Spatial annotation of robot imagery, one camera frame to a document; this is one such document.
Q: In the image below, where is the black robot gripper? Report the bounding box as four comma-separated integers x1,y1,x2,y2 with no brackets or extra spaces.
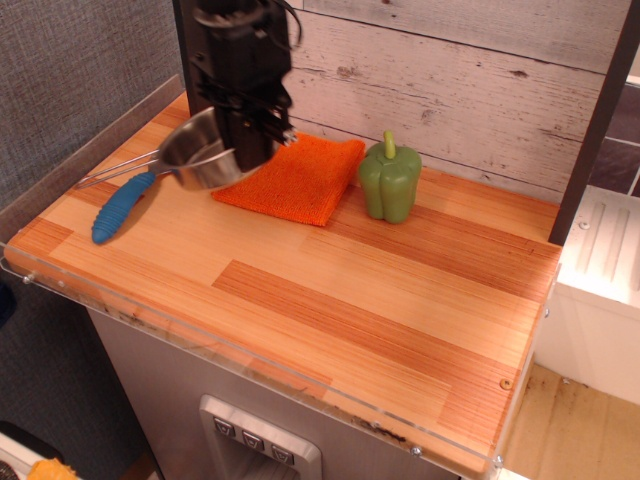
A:
204,24,296,171

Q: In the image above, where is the silver steel pot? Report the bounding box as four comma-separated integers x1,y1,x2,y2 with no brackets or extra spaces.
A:
76,107,258,194

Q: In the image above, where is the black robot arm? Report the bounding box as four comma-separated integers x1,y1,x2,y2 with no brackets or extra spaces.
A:
192,1,295,172

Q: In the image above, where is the orange cloth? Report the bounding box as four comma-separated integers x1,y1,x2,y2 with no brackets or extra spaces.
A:
212,134,365,226

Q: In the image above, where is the green toy bell pepper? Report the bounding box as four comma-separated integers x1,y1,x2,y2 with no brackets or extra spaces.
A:
358,130,422,224

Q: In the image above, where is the clear acrylic table guard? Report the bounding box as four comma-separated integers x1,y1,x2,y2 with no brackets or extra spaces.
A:
7,233,560,479

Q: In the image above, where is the silver dispenser panel with buttons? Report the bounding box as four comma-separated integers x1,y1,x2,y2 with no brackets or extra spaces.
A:
199,395,323,480

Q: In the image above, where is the yellow orange object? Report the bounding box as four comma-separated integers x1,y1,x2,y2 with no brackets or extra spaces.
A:
26,459,79,480

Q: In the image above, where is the white ridged sink unit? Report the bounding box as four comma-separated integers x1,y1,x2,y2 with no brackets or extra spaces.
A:
535,186,639,403

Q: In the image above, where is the dark left post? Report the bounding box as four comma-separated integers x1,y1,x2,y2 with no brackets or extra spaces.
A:
172,0,213,116

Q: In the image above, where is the dark post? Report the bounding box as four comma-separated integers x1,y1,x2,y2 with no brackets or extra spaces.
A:
172,0,213,116
548,0,639,246

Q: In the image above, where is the black cable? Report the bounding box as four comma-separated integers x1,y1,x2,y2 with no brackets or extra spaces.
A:
277,0,304,51

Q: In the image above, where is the blue handled spoon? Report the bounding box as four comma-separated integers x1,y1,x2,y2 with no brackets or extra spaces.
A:
91,170,173,245

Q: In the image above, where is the dark right post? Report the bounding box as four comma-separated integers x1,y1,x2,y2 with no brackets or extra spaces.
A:
548,0,639,246

